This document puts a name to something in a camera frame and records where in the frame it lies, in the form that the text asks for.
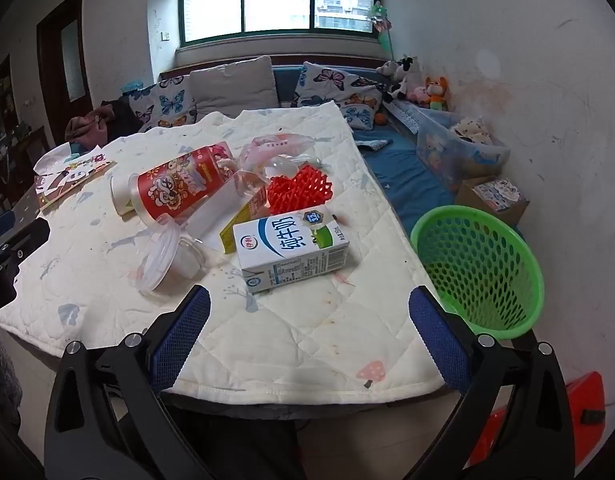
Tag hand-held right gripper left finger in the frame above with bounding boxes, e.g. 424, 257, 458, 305
44, 284, 223, 480

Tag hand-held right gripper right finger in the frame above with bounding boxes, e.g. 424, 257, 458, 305
402, 285, 575, 480

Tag clear plastic cup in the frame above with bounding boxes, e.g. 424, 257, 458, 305
138, 213, 208, 293

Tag yellow carton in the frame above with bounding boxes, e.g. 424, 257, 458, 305
219, 187, 271, 255

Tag white milk carton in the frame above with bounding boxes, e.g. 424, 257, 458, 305
232, 208, 351, 295

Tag green plastic basket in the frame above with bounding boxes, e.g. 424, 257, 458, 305
411, 205, 545, 343

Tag red printed snack cup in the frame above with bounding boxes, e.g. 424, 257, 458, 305
111, 142, 237, 222

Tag clear plastic wrapper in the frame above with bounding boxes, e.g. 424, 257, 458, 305
232, 166, 269, 206

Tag red foam fruit net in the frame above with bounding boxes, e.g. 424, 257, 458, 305
265, 157, 335, 223

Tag pink printed plastic bag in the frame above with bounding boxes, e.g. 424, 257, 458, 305
238, 132, 321, 181

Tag person's left forearm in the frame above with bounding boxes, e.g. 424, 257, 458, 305
0, 320, 23, 441

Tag cartoon picture book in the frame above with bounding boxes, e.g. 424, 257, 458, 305
34, 142, 117, 211

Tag dark wooden shelf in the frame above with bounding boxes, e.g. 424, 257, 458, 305
0, 55, 51, 216

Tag white quilted mat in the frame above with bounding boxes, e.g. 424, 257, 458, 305
0, 101, 448, 406

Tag pink clothing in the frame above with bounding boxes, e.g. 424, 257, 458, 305
65, 107, 113, 143

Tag person's dark trousers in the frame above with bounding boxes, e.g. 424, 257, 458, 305
162, 400, 308, 480

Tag brown cardboard box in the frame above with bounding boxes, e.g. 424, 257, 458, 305
455, 176, 531, 226

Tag dark clothing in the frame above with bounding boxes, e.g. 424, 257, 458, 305
100, 100, 143, 136

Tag red plastic stool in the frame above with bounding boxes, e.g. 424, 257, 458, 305
470, 371, 605, 476

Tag cartoon picture books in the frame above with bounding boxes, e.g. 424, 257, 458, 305
473, 178, 525, 211

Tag blue mattress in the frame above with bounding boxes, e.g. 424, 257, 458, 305
272, 62, 525, 241

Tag dark wooden door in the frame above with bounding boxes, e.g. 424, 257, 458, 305
36, 0, 93, 133

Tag clear plastic storage box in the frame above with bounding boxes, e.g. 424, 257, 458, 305
416, 107, 511, 186

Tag patterned cloth in storage box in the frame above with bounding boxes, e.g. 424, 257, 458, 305
450, 116, 493, 143

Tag patterned folded cloth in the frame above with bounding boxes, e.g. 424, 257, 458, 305
385, 100, 428, 133

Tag small butterfly print pillow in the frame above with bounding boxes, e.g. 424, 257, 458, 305
340, 91, 386, 131

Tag grey cushion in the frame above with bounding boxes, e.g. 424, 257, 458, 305
189, 55, 280, 118

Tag black and white cow plush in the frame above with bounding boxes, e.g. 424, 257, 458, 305
385, 55, 421, 101

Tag large butterfly print pillow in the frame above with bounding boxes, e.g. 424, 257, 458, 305
292, 62, 388, 109

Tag colourful pinwheel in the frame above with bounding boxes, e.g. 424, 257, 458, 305
365, 2, 395, 56

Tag green framed window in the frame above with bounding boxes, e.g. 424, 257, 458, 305
178, 0, 381, 43

